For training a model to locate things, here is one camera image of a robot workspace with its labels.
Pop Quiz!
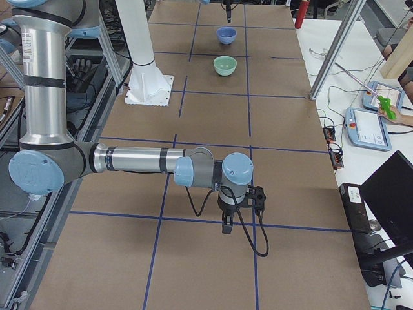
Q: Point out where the far orange connector block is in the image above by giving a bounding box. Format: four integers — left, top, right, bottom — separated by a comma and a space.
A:
321, 116, 336, 142

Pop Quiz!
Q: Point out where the red bottle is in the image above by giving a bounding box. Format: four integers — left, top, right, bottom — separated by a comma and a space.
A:
294, 0, 310, 29

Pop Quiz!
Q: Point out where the black box computer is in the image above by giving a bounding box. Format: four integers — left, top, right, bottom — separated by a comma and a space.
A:
339, 183, 373, 234

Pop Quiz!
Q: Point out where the aluminium frame post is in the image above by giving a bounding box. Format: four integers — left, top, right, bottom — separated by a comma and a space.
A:
309, 0, 367, 100

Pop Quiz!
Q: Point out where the near teach pendant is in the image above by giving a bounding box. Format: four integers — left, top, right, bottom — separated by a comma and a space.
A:
345, 107, 392, 152

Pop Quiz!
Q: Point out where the orange connector block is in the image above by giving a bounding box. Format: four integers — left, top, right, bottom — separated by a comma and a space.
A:
321, 116, 336, 142
327, 142, 344, 171

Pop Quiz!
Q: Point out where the far teach pendant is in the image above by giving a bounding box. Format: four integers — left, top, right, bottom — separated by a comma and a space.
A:
362, 81, 405, 111

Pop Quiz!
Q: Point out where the wooden board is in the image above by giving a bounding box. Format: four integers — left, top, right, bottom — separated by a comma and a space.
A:
380, 18, 412, 79

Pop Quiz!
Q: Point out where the green bowl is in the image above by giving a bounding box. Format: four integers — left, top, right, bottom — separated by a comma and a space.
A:
213, 56, 237, 76

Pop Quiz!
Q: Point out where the near orange connector block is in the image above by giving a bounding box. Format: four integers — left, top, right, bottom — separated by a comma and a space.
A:
327, 142, 344, 171

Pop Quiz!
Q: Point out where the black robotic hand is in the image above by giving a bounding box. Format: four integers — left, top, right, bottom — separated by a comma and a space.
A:
66, 58, 94, 93

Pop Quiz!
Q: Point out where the teach pendant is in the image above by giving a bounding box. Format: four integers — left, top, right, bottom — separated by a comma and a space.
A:
345, 107, 392, 152
362, 81, 405, 111

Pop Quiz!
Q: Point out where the person hand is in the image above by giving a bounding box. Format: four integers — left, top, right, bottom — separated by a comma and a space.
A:
378, 107, 413, 127

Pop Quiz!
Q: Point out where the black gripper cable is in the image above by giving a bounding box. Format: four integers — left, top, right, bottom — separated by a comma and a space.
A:
185, 186, 269, 258

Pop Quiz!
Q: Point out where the black laptop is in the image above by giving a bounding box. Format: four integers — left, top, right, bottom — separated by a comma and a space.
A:
361, 150, 412, 241

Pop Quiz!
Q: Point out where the white pedestal base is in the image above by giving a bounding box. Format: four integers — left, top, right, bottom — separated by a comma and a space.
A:
116, 0, 174, 107

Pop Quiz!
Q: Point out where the blue bowl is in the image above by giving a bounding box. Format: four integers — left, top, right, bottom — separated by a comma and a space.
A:
216, 26, 237, 45

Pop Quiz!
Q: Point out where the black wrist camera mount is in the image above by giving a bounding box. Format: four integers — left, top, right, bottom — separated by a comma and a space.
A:
241, 185, 267, 212

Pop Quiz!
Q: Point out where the green grabber tool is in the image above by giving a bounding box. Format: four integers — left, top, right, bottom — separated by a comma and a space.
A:
334, 62, 396, 120

